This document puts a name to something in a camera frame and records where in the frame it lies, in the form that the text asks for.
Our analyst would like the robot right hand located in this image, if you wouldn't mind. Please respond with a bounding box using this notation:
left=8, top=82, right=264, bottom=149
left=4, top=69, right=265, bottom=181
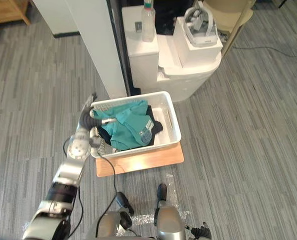
left=190, top=220, right=213, bottom=240

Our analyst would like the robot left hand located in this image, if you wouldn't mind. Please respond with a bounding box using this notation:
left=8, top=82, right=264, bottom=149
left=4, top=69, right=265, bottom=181
left=78, top=92, right=118, bottom=131

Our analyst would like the teal cloth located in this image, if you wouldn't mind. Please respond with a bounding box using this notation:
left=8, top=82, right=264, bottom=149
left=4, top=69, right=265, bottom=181
left=92, top=99, right=156, bottom=152

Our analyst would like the dark navy cloth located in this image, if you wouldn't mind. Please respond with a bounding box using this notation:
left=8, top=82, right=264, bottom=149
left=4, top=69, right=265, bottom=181
left=97, top=104, right=164, bottom=149

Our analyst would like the white plastic laundry basket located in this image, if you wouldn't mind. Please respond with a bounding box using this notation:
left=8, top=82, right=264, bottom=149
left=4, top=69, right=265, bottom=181
left=89, top=90, right=183, bottom=159

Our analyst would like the clear bubble wrap sheet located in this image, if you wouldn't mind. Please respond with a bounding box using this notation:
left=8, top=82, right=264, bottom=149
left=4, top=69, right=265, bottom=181
left=114, top=171, right=193, bottom=237

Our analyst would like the wooden board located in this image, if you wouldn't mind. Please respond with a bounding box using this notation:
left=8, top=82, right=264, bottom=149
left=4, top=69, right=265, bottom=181
left=95, top=141, right=185, bottom=179

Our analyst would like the tall white cabinet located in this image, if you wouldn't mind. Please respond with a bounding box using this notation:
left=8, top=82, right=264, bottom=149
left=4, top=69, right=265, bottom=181
left=121, top=5, right=160, bottom=95

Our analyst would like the robot left leg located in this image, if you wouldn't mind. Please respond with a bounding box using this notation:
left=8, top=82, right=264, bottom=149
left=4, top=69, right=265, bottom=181
left=85, top=191, right=135, bottom=240

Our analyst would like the rounded white cabinet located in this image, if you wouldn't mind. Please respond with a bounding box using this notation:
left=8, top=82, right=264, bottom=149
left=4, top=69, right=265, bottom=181
left=156, top=33, right=223, bottom=104

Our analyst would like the clear plastic bottle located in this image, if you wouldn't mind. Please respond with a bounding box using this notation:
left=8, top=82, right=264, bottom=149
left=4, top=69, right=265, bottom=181
left=141, top=0, right=157, bottom=43

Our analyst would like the white cardboard box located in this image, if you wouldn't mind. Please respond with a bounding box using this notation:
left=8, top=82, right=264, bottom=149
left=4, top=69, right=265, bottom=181
left=172, top=16, right=224, bottom=69

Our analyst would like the wooden shelf unit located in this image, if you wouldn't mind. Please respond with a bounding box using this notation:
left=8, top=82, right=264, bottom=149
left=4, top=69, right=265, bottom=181
left=0, top=0, right=32, bottom=31

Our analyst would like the white VR headset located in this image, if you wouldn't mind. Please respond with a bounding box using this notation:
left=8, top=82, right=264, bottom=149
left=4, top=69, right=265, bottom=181
left=183, top=0, right=218, bottom=48

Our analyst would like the beige chair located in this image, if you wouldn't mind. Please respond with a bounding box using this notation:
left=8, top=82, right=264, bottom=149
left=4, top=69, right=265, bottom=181
left=202, top=0, right=255, bottom=58

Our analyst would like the black robot wrist cable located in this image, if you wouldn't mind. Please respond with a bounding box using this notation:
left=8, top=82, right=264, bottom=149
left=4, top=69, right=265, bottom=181
left=94, top=152, right=119, bottom=240

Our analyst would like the black door frame strip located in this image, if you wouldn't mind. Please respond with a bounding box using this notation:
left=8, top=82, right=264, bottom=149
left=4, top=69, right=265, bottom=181
left=106, top=0, right=142, bottom=97

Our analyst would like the black floor cable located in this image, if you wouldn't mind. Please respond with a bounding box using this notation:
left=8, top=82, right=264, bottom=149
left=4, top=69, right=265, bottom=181
left=232, top=44, right=297, bottom=59

